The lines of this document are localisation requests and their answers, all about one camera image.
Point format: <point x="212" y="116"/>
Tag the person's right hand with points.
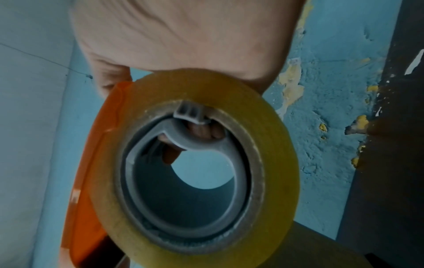
<point x="185" y="34"/>

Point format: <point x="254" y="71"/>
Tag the yellow tape roll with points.
<point x="278" y="170"/>

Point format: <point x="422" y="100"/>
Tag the brown cardboard box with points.
<point x="314" y="251"/>

